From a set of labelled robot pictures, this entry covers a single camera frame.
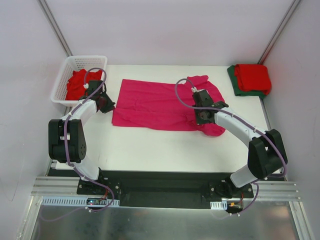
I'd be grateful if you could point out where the pink t shirt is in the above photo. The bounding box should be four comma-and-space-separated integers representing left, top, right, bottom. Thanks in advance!
111, 75, 226, 137

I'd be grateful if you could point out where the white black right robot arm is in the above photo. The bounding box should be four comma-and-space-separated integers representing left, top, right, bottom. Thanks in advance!
192, 89, 288, 198

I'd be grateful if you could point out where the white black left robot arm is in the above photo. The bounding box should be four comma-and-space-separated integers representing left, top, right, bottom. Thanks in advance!
48, 80, 115, 195

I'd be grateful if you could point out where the crumpled red t shirt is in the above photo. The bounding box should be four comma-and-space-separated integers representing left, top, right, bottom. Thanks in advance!
65, 69, 103, 101

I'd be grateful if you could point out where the folded green t shirt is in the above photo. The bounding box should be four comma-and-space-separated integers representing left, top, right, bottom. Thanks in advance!
227, 65, 267, 100

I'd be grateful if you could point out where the white plastic laundry basket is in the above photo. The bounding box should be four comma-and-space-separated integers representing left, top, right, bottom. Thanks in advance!
50, 55, 108, 107

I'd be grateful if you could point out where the folded red t shirt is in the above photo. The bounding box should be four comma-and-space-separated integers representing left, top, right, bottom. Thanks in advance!
234, 64, 272, 95

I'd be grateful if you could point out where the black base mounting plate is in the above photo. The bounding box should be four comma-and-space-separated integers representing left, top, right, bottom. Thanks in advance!
76, 170, 254, 209

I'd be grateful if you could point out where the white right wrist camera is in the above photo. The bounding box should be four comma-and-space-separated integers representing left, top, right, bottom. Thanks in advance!
191, 87, 198, 93

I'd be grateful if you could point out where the left white slotted cable duct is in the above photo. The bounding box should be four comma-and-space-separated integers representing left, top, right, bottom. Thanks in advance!
42, 196, 120, 208

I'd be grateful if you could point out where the white slotted cable duct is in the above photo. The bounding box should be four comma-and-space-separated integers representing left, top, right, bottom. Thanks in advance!
210, 200, 228, 211
42, 196, 120, 208

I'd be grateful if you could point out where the aluminium frame rail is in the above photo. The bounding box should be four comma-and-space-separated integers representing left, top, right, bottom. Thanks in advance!
31, 176, 79, 197

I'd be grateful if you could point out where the right white slotted cable duct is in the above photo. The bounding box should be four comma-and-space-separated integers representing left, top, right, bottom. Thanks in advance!
210, 200, 228, 211

